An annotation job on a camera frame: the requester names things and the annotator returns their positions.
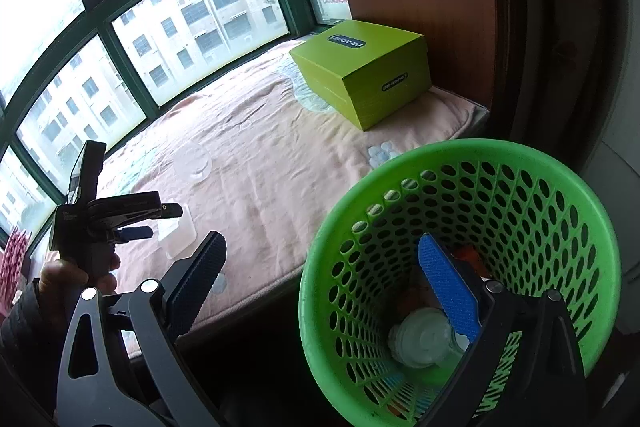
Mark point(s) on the green window frame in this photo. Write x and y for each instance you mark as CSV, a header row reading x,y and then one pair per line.
x,y
100,22

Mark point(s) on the pink printed blanket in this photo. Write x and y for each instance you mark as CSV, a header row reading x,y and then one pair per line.
x,y
260,167

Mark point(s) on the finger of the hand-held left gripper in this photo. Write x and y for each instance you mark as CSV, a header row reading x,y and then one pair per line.
x,y
136,234
135,208

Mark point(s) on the clear lid with white disc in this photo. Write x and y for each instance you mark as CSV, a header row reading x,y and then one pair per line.
x,y
425,342

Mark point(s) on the person's left hand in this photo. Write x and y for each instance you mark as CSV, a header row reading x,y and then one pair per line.
x,y
62,274

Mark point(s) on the red snack packet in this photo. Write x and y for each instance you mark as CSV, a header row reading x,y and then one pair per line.
x,y
470,255

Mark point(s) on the green cardboard box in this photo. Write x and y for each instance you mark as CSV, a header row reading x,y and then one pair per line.
x,y
360,67

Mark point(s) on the pink patterned cloth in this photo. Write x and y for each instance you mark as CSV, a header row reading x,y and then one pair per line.
x,y
12,257

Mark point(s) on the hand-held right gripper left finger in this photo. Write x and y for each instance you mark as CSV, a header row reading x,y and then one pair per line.
x,y
200,277

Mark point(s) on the green plastic mesh basket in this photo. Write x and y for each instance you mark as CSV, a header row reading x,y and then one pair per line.
x,y
525,217

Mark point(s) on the person's left forearm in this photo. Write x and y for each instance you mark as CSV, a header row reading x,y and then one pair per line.
x,y
25,327

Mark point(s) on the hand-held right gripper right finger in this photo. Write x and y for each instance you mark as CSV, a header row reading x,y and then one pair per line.
x,y
445,287

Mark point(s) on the clear plastic tub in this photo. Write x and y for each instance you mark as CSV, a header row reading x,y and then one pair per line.
x,y
177,234

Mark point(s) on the clear plastic dome lid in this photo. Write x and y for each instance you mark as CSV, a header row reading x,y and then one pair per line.
x,y
197,162

